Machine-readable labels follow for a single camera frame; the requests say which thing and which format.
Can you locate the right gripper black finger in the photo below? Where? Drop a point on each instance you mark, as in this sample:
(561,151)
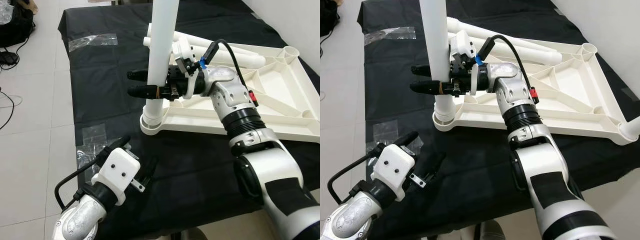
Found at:
(137,75)
(421,71)
(145,92)
(427,88)

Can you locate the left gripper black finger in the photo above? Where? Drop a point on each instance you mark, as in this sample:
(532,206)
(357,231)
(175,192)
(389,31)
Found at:
(407,141)
(436,164)
(117,146)
(151,168)

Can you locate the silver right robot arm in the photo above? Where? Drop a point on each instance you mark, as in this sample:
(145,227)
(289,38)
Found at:
(270,170)
(545,170)

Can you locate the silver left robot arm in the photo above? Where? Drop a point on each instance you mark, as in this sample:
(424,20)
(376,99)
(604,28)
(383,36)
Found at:
(82,220)
(352,215)

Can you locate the black table cloth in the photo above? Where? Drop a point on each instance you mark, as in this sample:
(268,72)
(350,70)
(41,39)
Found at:
(185,170)
(475,160)

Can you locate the grey right robot foot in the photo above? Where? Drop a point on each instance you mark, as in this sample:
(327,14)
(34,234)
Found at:
(190,235)
(489,231)

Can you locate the white plastic table top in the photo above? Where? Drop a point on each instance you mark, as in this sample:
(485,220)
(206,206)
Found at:
(280,90)
(575,85)

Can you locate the black bag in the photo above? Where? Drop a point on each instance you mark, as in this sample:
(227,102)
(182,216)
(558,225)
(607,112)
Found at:
(17,30)
(327,17)

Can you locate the black round floor device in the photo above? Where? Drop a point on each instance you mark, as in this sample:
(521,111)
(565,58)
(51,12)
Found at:
(7,58)

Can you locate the crumpled clear plastic bag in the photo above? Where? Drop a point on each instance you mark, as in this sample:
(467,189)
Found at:
(5,12)

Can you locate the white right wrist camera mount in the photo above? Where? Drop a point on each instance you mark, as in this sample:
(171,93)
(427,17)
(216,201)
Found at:
(181,50)
(461,42)

